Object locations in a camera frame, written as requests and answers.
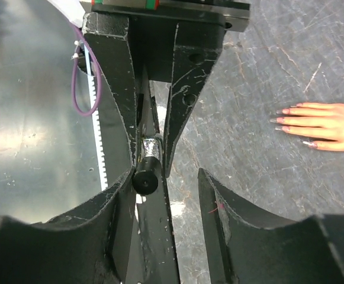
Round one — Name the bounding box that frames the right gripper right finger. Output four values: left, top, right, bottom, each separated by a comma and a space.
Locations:
198, 169, 344, 283

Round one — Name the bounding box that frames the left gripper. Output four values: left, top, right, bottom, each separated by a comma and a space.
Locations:
91, 1, 250, 177

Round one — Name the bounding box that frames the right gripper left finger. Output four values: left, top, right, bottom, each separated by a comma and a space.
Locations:
0, 168, 136, 283

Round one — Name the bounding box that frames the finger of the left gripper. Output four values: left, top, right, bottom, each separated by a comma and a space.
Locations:
82, 13, 138, 175

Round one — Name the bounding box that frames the black nail polish cap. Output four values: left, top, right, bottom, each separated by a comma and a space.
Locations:
132, 156, 161, 195

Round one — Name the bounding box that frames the nail polish bottle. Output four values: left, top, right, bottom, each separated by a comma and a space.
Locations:
140, 134, 163, 162

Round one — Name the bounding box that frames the mannequin hand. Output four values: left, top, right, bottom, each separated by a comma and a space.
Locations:
271, 102, 344, 151

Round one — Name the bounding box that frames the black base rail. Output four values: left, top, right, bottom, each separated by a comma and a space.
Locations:
126, 177, 181, 283

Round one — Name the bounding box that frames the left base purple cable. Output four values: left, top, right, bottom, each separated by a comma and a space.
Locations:
70, 25, 104, 118

